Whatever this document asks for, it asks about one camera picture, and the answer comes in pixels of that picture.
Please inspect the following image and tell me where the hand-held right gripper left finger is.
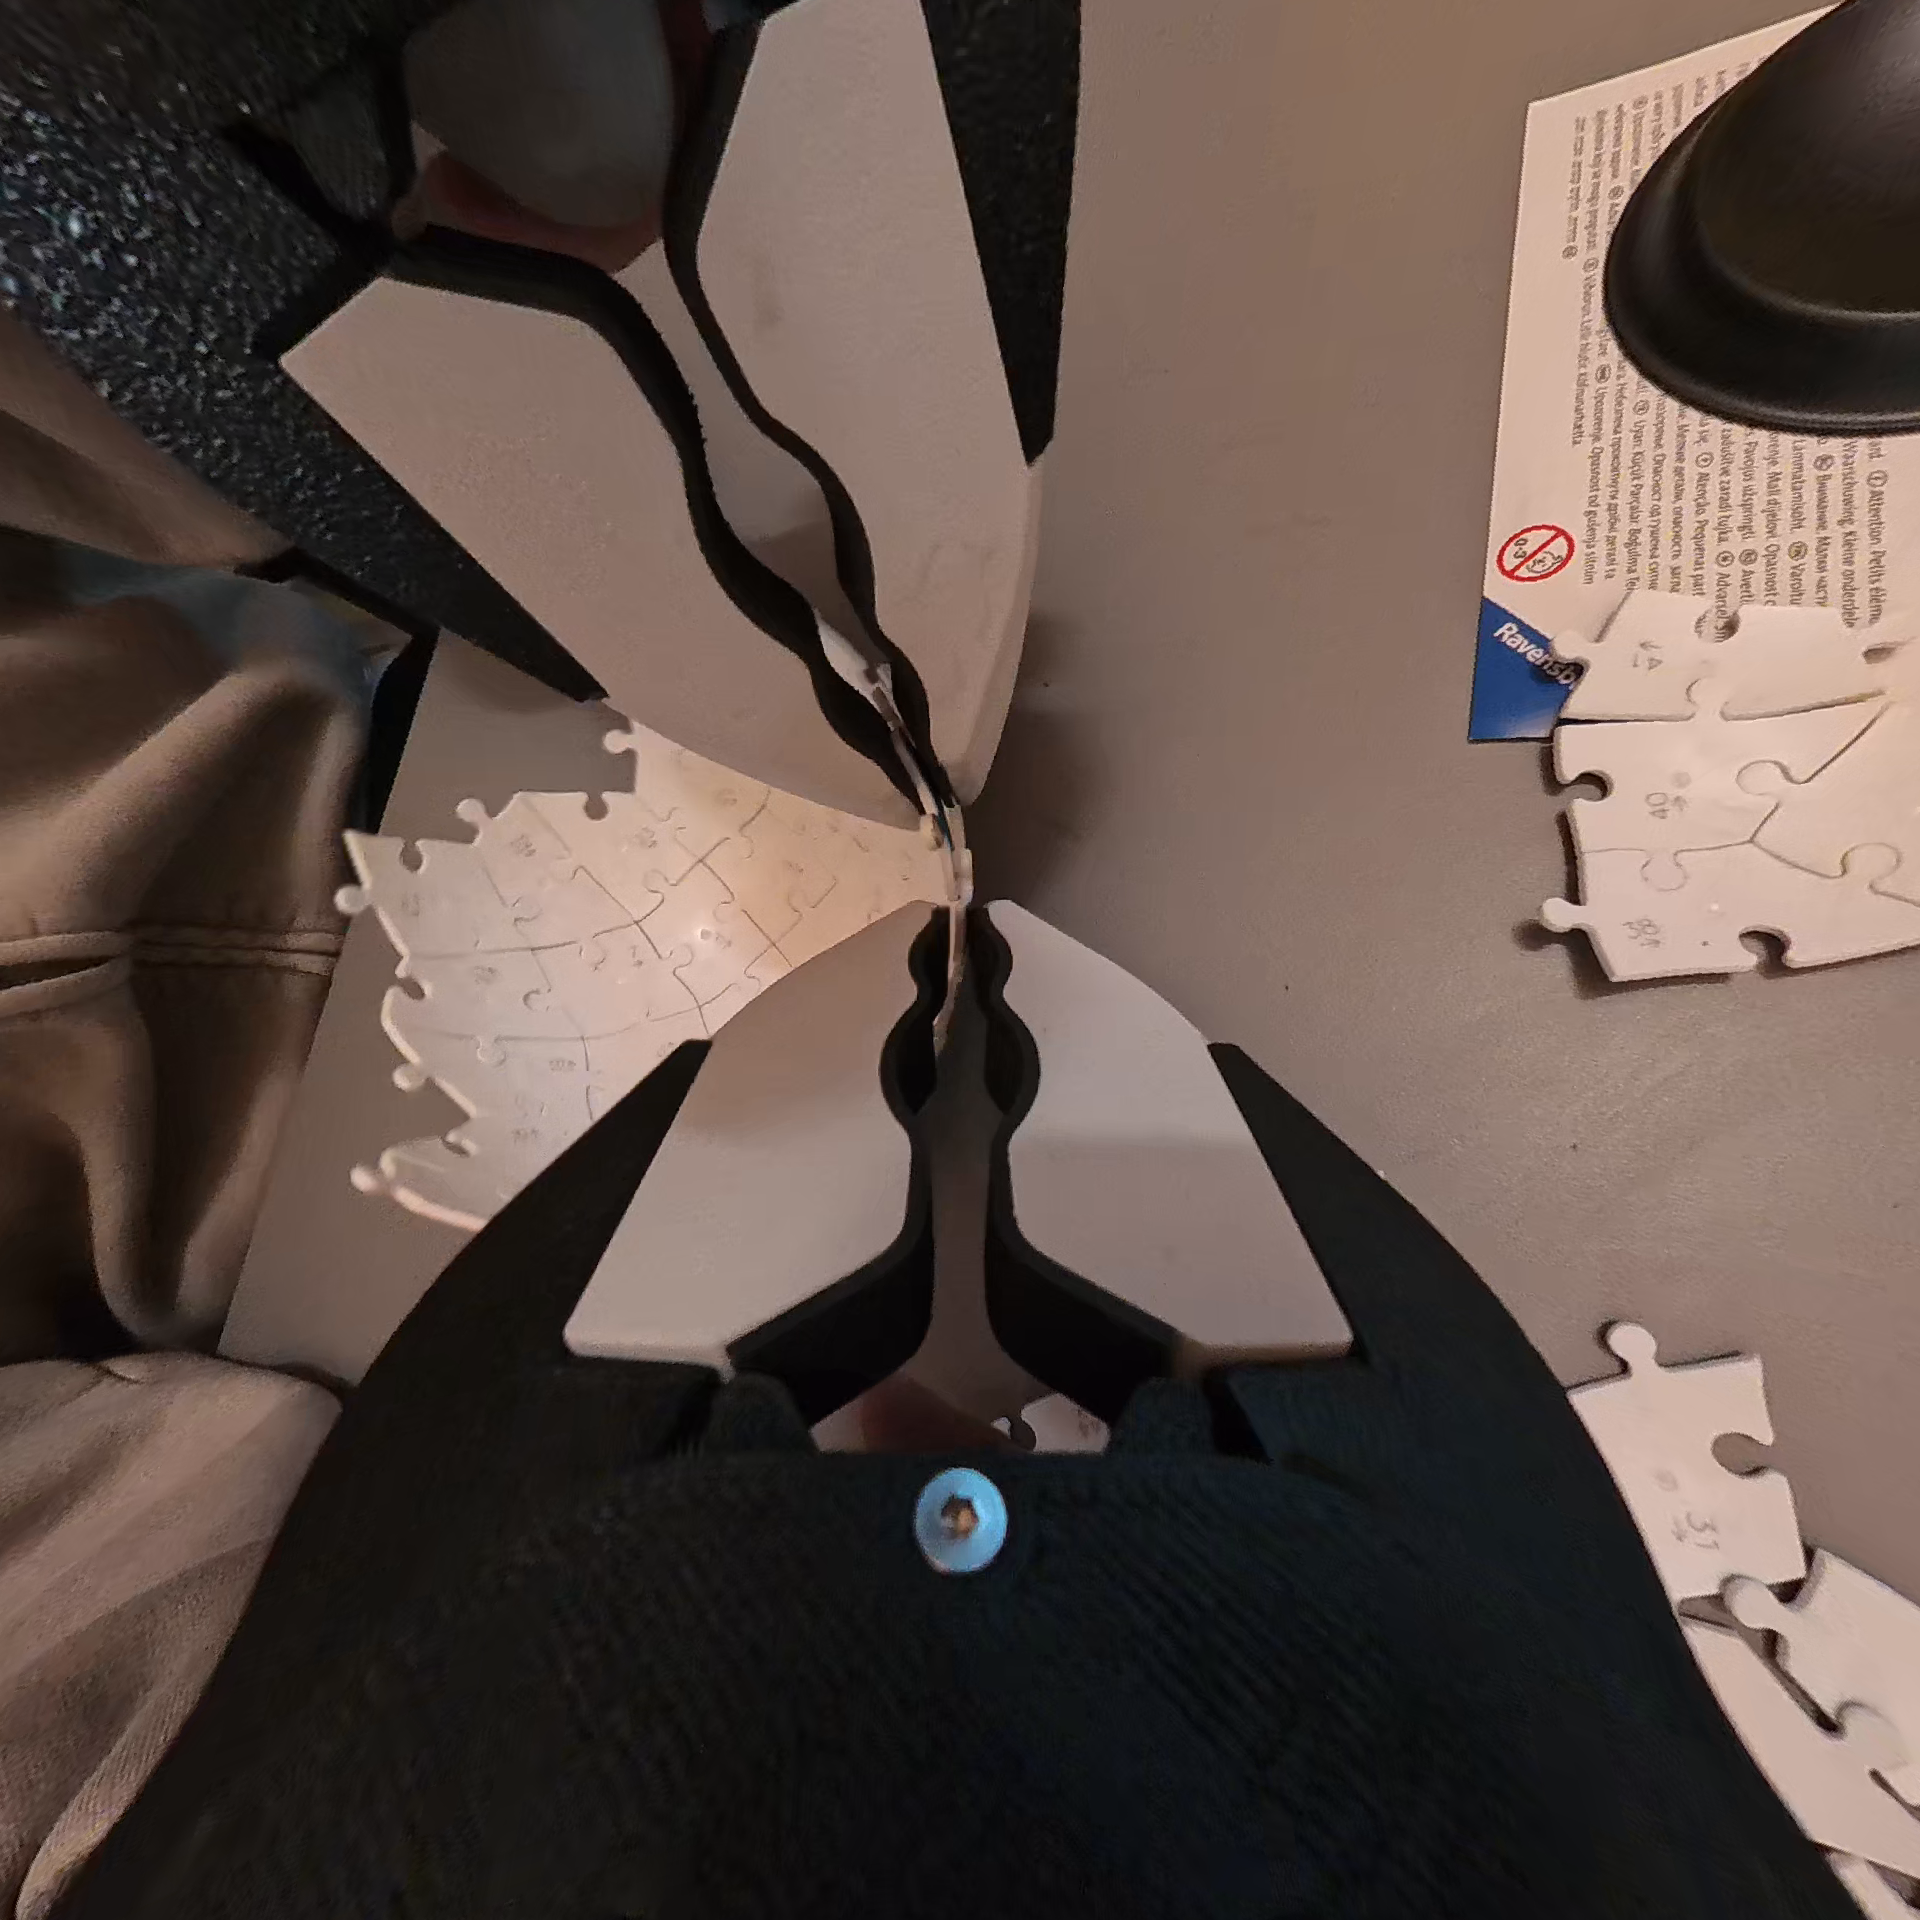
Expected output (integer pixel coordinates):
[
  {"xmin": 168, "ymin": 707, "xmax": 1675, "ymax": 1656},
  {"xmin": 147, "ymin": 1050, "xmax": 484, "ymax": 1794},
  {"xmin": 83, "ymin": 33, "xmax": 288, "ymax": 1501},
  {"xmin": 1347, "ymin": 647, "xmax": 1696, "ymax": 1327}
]
[{"xmin": 563, "ymin": 904, "xmax": 958, "ymax": 1423}]

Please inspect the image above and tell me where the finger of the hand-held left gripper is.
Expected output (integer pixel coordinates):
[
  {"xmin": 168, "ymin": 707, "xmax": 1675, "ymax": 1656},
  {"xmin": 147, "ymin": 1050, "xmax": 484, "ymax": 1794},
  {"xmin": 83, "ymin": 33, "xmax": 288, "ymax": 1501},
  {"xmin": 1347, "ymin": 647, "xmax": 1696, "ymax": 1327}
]
[
  {"xmin": 664, "ymin": 0, "xmax": 1050, "ymax": 817},
  {"xmin": 276, "ymin": 245, "xmax": 963, "ymax": 824}
]

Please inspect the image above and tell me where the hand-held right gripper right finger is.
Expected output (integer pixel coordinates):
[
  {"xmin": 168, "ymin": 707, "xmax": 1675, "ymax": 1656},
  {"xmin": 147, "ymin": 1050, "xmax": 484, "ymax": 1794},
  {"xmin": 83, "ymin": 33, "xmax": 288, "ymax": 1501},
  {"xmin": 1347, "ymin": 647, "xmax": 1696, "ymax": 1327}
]
[{"xmin": 969, "ymin": 897, "xmax": 1354, "ymax": 1423}]

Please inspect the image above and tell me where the partly built white puzzle ball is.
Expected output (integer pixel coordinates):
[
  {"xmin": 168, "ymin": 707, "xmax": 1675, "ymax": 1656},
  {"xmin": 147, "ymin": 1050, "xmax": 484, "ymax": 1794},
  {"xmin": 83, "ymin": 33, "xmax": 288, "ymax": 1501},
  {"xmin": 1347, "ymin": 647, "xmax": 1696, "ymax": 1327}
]
[{"xmin": 334, "ymin": 720, "xmax": 981, "ymax": 1240}]

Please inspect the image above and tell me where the white puzzle piece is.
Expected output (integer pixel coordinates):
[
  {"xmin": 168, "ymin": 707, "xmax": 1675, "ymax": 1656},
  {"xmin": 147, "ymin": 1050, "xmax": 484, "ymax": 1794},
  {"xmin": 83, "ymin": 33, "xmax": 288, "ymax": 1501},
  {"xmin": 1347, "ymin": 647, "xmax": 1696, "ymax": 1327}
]
[
  {"xmin": 1678, "ymin": 1617, "xmax": 1920, "ymax": 1884},
  {"xmin": 1565, "ymin": 1320, "xmax": 1813, "ymax": 1609},
  {"xmin": 1722, "ymin": 1549, "xmax": 1920, "ymax": 1761},
  {"xmin": 992, "ymin": 1393, "xmax": 1115, "ymax": 1453}
]

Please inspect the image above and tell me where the joined white puzzle pieces cluster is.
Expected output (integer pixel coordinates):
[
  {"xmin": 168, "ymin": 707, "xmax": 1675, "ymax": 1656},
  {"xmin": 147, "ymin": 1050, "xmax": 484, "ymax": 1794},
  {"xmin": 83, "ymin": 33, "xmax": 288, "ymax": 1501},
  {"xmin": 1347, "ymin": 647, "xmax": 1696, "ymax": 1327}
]
[{"xmin": 1537, "ymin": 589, "xmax": 1920, "ymax": 987}]

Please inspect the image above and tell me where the black round puzzle stand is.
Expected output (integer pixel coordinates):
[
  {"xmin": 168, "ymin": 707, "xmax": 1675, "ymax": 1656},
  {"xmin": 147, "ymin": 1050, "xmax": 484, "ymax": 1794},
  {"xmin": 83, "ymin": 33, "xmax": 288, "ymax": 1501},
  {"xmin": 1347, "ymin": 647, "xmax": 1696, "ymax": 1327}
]
[{"xmin": 1600, "ymin": 0, "xmax": 1920, "ymax": 440}]

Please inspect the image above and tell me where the person's beige clothing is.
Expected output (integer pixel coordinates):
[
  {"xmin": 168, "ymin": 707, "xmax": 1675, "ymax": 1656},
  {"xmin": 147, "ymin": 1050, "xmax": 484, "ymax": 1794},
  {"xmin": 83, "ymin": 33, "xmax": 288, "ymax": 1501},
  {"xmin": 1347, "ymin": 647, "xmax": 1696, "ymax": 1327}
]
[{"xmin": 0, "ymin": 299, "xmax": 419, "ymax": 1920}]

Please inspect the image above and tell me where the printed instruction sheet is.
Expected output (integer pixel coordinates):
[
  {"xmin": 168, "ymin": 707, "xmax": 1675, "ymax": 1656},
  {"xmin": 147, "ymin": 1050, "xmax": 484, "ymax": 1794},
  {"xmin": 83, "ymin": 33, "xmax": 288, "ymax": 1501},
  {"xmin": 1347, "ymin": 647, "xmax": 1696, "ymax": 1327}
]
[{"xmin": 1465, "ymin": 4, "xmax": 1920, "ymax": 746}]

